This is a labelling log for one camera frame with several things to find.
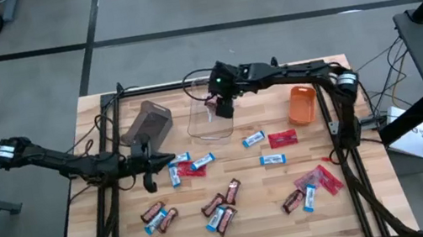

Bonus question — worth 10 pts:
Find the smoky grey translucent bin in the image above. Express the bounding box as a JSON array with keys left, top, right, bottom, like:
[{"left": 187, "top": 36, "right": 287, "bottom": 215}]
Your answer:
[{"left": 114, "top": 95, "right": 177, "bottom": 151}]

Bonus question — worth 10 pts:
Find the black looped cable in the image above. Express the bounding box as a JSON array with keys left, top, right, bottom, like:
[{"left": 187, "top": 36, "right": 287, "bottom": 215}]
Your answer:
[
  {"left": 115, "top": 172, "right": 140, "bottom": 193},
  {"left": 179, "top": 66, "right": 220, "bottom": 106}
]

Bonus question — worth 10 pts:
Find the white paper sheet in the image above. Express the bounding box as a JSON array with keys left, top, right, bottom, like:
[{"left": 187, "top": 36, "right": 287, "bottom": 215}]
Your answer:
[{"left": 379, "top": 100, "right": 423, "bottom": 167}]

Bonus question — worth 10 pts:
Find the brown candy bar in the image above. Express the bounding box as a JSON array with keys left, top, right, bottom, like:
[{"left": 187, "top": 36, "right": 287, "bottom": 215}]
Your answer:
[
  {"left": 212, "top": 204, "right": 241, "bottom": 237},
  {"left": 278, "top": 187, "right": 308, "bottom": 216},
  {"left": 202, "top": 94, "right": 220, "bottom": 111},
  {"left": 220, "top": 176, "right": 246, "bottom": 208},
  {"left": 154, "top": 207, "right": 182, "bottom": 236},
  {"left": 137, "top": 200, "right": 168, "bottom": 225},
  {"left": 198, "top": 192, "right": 229, "bottom": 219}
]

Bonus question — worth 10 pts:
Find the silver corner bracket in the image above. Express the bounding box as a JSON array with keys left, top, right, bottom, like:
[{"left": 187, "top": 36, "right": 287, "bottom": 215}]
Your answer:
[{"left": 327, "top": 119, "right": 341, "bottom": 137}]

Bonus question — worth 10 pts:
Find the clear plastic bin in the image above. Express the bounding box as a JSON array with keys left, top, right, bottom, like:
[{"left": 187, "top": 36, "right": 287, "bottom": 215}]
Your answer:
[{"left": 178, "top": 72, "right": 244, "bottom": 150}]

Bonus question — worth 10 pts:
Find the grey rectangular box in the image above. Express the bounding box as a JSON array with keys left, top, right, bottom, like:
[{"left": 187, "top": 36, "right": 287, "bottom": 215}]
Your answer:
[{"left": 0, "top": 0, "right": 24, "bottom": 24}]

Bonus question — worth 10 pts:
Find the orange plastic bin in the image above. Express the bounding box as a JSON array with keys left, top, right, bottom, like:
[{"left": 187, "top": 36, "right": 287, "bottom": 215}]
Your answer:
[{"left": 283, "top": 82, "right": 322, "bottom": 129}]

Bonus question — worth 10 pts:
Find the red candy packet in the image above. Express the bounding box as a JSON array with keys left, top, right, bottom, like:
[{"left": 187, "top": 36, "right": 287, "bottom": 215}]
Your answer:
[
  {"left": 315, "top": 161, "right": 346, "bottom": 198},
  {"left": 291, "top": 168, "right": 324, "bottom": 194},
  {"left": 267, "top": 128, "right": 300, "bottom": 151},
  {"left": 175, "top": 157, "right": 209, "bottom": 182}
]

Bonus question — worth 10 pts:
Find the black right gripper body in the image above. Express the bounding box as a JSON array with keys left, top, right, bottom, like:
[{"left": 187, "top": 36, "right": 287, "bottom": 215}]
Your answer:
[{"left": 204, "top": 57, "right": 247, "bottom": 123}]

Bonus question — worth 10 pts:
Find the yellow cable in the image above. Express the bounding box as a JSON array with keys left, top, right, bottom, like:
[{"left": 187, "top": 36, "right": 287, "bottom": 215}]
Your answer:
[{"left": 383, "top": 53, "right": 413, "bottom": 108}]

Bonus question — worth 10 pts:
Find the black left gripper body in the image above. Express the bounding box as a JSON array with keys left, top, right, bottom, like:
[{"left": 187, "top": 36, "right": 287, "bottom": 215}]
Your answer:
[{"left": 126, "top": 130, "right": 164, "bottom": 197}]

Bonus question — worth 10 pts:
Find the blue and white candy bar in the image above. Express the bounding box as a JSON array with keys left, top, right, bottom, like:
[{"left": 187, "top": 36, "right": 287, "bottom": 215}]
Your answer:
[
  {"left": 167, "top": 161, "right": 183, "bottom": 189},
  {"left": 188, "top": 151, "right": 218, "bottom": 171},
  {"left": 141, "top": 208, "right": 171, "bottom": 237},
  {"left": 241, "top": 129, "right": 267, "bottom": 150},
  {"left": 169, "top": 151, "right": 193, "bottom": 165},
  {"left": 258, "top": 152, "right": 288, "bottom": 169},
  {"left": 202, "top": 204, "right": 230, "bottom": 234},
  {"left": 299, "top": 182, "right": 320, "bottom": 214}
]

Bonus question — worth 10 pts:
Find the black power adapter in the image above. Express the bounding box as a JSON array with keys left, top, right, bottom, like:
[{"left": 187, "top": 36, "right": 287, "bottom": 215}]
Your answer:
[{"left": 357, "top": 111, "right": 389, "bottom": 133}]

